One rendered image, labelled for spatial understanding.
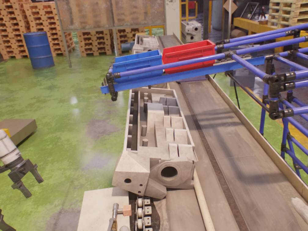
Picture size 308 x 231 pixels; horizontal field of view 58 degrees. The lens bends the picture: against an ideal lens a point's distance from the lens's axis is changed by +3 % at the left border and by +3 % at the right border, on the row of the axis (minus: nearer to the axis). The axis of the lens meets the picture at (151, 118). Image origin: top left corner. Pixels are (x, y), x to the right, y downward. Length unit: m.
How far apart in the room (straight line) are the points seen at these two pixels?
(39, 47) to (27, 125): 4.21
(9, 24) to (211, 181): 9.02
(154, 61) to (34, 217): 1.73
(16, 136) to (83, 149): 0.86
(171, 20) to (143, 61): 5.72
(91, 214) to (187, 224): 0.42
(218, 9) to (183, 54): 10.52
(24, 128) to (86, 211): 2.71
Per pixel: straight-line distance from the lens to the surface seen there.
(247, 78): 5.12
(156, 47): 4.13
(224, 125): 2.04
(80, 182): 2.87
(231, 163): 1.62
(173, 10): 7.26
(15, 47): 10.00
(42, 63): 7.98
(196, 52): 1.61
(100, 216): 1.28
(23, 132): 3.89
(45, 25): 9.55
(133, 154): 1.28
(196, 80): 3.00
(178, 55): 1.59
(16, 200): 2.94
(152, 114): 1.71
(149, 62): 1.59
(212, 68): 1.63
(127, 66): 1.59
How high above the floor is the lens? 1.67
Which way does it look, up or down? 25 degrees down
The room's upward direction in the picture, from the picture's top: 5 degrees counter-clockwise
